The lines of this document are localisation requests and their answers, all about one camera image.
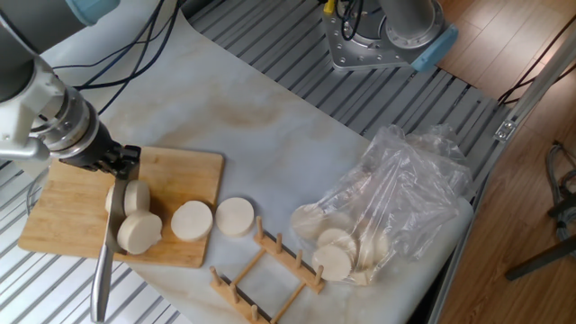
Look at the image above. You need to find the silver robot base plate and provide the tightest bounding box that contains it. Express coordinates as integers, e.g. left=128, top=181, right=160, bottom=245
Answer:
left=321, top=0, right=451, bottom=72

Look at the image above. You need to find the silver corner bracket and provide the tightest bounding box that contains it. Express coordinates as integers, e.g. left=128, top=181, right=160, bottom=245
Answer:
left=493, top=119, right=517, bottom=143

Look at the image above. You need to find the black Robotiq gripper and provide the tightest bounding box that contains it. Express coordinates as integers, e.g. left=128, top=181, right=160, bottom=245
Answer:
left=58, top=123, right=142, bottom=181

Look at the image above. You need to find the aluminium frame beam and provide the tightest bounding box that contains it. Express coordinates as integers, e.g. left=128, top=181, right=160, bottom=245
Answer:
left=426, top=26, right=576, bottom=324

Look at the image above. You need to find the black cable bundle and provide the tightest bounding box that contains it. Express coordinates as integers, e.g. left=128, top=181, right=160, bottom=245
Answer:
left=51, top=0, right=185, bottom=116

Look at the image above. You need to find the black floor cable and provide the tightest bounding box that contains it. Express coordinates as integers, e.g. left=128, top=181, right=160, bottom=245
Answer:
left=497, top=13, right=576, bottom=107

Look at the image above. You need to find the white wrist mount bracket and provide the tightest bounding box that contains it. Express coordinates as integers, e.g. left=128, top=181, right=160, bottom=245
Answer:
left=0, top=56, right=68, bottom=161

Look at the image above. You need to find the wooden peg rack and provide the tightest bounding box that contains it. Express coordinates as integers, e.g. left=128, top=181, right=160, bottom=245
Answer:
left=210, top=217, right=326, bottom=324

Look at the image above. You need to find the black metal stand leg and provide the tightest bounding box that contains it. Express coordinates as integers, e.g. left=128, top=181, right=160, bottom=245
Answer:
left=504, top=193, right=576, bottom=283

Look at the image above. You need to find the white radish slice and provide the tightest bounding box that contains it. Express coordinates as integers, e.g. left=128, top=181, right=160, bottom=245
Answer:
left=291, top=203, right=327, bottom=241
left=310, top=244, right=355, bottom=283
left=316, top=227, right=359, bottom=262
left=116, top=210, right=164, bottom=256
left=123, top=179, right=151, bottom=216
left=214, top=196, right=256, bottom=239
left=170, top=200, right=214, bottom=243
left=358, top=231, right=391, bottom=270
left=348, top=267, right=377, bottom=287

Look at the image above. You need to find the clear plastic bag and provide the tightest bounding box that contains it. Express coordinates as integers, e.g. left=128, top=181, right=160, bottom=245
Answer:
left=290, top=123, right=476, bottom=287

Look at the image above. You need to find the steel cleaver knife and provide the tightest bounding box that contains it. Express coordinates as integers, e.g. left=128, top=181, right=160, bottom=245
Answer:
left=90, top=157, right=141, bottom=323

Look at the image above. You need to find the bamboo cutting board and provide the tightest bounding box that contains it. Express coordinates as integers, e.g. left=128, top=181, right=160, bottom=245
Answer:
left=18, top=144, right=225, bottom=269

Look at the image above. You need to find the grey cable bundle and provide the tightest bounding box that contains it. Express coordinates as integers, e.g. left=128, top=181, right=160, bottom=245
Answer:
left=544, top=141, right=576, bottom=244

